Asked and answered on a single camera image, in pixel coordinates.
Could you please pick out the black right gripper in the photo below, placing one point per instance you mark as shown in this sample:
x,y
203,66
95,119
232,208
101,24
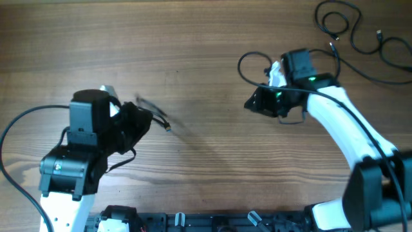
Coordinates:
x,y
261,102

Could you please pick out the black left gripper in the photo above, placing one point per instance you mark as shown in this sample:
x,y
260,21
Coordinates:
x,y
138,116

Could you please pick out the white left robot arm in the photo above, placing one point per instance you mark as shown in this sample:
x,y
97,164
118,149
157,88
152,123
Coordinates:
x,y
99,127

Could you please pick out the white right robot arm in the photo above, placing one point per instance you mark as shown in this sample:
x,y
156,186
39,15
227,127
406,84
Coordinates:
x,y
378,192

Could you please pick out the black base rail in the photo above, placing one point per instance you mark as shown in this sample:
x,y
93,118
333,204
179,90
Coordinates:
x,y
287,221

